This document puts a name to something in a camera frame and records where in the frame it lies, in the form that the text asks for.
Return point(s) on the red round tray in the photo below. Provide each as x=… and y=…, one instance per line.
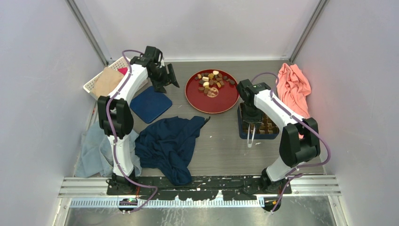
x=212, y=91

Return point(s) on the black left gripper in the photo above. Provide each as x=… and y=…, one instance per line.
x=170, y=78

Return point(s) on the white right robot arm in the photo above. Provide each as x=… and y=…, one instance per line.
x=298, y=142

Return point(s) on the light blue cloth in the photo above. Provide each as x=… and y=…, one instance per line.
x=96, y=156

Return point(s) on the pink magenta cloth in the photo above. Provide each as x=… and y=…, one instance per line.
x=123, y=70

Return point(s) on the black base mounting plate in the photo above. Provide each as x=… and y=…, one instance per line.
x=201, y=188

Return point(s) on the blue chocolate tin box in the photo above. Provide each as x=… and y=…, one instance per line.
x=266, y=130

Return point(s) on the salmon pink cloth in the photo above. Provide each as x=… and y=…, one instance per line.
x=293, y=88

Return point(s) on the clear plastic metal tongs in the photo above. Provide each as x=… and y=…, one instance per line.
x=250, y=134

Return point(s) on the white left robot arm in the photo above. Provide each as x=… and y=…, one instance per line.
x=115, y=117

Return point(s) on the white plastic basket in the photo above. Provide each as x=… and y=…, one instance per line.
x=88, y=87

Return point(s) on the beige cloth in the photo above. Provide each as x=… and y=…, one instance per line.
x=106, y=82

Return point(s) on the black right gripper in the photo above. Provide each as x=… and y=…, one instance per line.
x=258, y=119

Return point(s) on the dark blue cloth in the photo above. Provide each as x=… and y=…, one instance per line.
x=168, y=145

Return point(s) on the blue tin lid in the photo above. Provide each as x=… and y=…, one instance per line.
x=150, y=105

